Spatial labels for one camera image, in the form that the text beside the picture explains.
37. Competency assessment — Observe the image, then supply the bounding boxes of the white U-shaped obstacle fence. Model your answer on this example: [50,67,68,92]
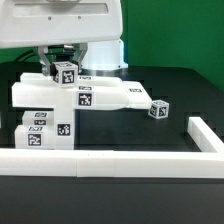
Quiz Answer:
[0,117,224,179]

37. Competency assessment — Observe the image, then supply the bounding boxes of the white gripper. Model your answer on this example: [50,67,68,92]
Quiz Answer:
[0,0,123,76]

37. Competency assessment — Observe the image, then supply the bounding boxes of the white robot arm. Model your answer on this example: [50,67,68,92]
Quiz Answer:
[0,0,123,75]

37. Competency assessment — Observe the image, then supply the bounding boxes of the white chair seat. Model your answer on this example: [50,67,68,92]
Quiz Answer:
[43,109,75,150]

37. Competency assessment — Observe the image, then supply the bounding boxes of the white chair back frame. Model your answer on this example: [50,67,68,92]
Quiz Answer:
[12,73,152,110]

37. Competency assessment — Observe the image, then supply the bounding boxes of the black cables with connector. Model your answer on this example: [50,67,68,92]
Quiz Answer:
[13,44,78,63]

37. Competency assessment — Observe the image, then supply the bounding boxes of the white tagged cube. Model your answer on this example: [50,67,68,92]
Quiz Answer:
[53,61,78,87]
[148,100,169,119]

